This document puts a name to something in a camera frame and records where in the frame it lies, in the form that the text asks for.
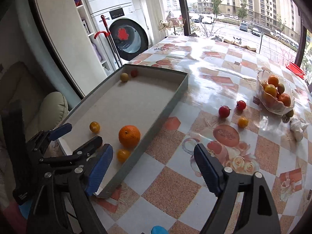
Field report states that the yellow orange fruit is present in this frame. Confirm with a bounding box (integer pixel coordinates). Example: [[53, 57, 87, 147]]
[[89, 121, 100, 134], [117, 149, 131, 164]]

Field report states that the red handled mop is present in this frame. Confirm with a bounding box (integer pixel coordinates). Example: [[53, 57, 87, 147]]
[[94, 14, 123, 68]]

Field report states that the grey shallow box tray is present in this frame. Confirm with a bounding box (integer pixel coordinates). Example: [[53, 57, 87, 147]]
[[58, 64, 188, 198]]

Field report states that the white washing machine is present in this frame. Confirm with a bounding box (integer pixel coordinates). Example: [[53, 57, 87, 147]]
[[85, 0, 151, 63]]

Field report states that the beige leather sofa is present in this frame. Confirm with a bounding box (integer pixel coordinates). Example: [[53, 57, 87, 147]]
[[1, 62, 69, 141]]

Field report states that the small red tomato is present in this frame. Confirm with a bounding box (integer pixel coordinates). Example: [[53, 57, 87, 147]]
[[131, 70, 139, 78]]

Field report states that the red plastic bucket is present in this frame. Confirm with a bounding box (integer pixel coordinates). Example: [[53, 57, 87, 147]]
[[286, 62, 306, 80]]

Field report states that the large orange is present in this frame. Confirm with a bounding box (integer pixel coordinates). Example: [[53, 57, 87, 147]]
[[118, 125, 141, 148]]

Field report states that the glass fruit bowl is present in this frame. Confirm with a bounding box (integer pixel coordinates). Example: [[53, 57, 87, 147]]
[[256, 67, 295, 116]]

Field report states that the small orange tangerine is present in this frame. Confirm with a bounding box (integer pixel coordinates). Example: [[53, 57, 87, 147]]
[[238, 117, 249, 128]]

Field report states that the small yellow-green fruit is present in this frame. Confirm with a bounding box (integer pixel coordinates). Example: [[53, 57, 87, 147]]
[[120, 72, 129, 82]]

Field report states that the green-brown round fruit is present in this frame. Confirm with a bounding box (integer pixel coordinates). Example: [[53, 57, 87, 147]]
[[286, 110, 294, 118]]

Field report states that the blue gloved hand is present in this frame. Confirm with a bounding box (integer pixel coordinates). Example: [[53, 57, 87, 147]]
[[151, 226, 169, 234]]

